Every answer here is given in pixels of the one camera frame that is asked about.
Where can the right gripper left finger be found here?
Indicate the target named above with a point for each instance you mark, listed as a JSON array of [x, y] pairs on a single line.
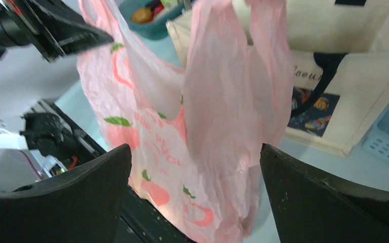
[[80, 205]]

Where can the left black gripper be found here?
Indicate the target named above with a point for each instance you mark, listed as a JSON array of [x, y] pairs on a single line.
[[61, 31]]

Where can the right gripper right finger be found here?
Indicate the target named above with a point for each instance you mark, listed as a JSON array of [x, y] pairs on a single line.
[[312, 205]]

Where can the pink plastic grocery bag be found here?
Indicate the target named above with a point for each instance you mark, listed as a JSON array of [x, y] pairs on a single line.
[[195, 133]]

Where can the beige canvas tote bag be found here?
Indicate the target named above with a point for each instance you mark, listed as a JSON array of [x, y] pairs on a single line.
[[340, 54]]

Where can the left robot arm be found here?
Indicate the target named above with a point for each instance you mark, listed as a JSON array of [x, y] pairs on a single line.
[[44, 129]]

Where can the brown potato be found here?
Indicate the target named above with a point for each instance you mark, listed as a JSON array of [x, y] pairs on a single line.
[[142, 15]]

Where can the teal plastic vegetable basket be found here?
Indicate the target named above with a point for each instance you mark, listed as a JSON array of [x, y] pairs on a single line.
[[155, 29]]

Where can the red chili pepper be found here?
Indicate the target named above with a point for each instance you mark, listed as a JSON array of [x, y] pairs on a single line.
[[155, 6]]

